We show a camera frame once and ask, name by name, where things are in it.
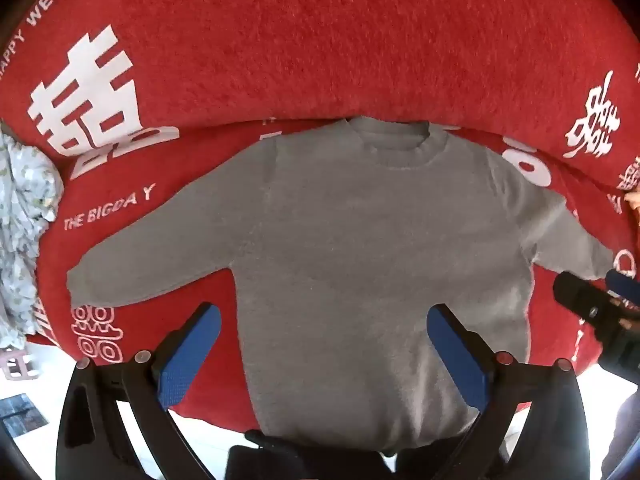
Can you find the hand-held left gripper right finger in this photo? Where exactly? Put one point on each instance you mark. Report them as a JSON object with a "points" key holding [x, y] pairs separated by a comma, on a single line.
{"points": [[457, 360]]}

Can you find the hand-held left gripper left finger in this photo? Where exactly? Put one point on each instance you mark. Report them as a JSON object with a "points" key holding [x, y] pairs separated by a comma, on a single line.
{"points": [[190, 355]]}

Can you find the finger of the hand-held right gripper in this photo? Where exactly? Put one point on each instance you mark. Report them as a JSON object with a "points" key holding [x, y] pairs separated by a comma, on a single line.
{"points": [[622, 284], [575, 292]]}

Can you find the grey knit sweater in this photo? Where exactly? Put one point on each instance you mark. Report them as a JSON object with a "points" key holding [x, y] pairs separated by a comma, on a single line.
{"points": [[350, 260]]}

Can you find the person's right forearm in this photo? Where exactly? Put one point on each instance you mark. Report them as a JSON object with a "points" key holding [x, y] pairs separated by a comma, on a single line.
{"points": [[622, 435]]}

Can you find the peach cloth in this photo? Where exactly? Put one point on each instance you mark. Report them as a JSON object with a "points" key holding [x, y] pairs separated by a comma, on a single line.
{"points": [[633, 202]]}

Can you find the person's dark pants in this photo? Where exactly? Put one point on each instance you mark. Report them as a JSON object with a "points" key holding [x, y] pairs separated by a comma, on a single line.
{"points": [[310, 462]]}

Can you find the pink plastic stool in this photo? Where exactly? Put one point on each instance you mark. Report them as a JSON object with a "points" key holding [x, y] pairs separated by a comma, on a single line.
{"points": [[15, 365]]}

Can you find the dark rectangular mat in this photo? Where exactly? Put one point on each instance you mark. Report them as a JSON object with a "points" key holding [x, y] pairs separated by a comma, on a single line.
{"points": [[20, 412]]}

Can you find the pale floral cloth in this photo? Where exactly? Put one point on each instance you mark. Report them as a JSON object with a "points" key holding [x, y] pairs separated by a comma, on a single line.
{"points": [[20, 210]]}

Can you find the red printed sofa cover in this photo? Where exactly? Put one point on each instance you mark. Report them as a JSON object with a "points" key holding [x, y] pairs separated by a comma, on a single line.
{"points": [[320, 35]]}

